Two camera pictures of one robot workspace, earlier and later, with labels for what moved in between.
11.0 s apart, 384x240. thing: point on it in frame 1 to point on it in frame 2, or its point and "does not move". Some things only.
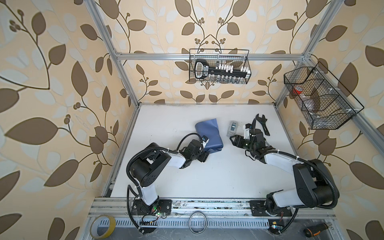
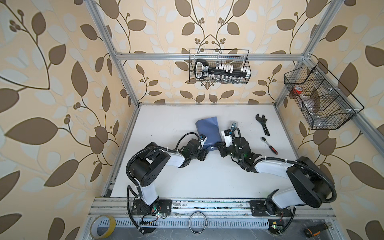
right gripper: [238, 139] to [222, 149]
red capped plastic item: [297, 90] does not move
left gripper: [204, 156] does not move
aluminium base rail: [208, 213] does not move
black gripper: [247, 127] to [227, 134]
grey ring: [206, 224] does not move
